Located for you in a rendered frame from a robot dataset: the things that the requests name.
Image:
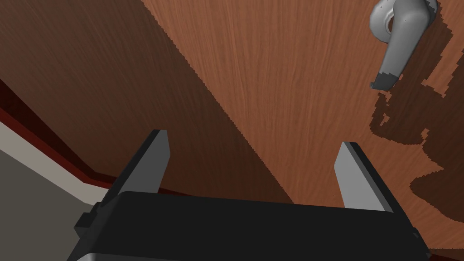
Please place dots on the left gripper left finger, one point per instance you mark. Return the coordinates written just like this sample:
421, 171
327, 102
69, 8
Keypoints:
145, 170

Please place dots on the brown wooden door leaf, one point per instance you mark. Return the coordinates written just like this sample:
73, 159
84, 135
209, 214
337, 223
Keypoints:
253, 90

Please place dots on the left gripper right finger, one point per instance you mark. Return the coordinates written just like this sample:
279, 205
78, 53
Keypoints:
359, 181

